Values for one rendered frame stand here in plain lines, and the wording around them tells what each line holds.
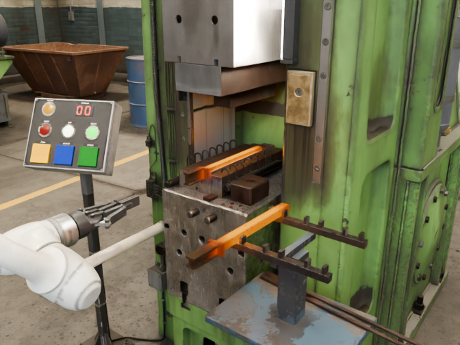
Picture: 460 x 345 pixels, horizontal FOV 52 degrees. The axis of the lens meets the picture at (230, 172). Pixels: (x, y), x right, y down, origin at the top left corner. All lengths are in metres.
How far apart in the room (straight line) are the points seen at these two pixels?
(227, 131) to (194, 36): 0.58
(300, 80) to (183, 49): 0.40
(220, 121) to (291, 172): 0.50
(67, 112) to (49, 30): 9.32
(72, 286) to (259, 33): 0.97
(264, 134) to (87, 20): 8.93
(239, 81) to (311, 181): 0.41
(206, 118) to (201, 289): 0.67
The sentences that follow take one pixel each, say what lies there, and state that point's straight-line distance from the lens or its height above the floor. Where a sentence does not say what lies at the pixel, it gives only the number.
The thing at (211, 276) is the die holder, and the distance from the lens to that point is 1.74.
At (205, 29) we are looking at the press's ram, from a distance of 1.56.
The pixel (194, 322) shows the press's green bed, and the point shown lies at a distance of 1.93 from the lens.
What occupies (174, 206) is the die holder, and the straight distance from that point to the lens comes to 1.73.
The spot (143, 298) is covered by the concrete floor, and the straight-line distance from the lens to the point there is 2.77.
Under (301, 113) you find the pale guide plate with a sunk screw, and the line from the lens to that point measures 1.53.
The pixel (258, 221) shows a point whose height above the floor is 0.98.
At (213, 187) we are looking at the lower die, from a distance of 1.65.
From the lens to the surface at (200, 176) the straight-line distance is 1.64.
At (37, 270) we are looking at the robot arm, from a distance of 1.06.
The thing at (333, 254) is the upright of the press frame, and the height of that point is 0.75.
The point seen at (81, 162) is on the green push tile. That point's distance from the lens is 1.86.
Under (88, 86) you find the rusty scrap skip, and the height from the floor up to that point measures 0.26.
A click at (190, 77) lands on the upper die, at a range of 1.61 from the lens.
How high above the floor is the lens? 1.56
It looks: 20 degrees down
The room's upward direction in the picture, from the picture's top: straight up
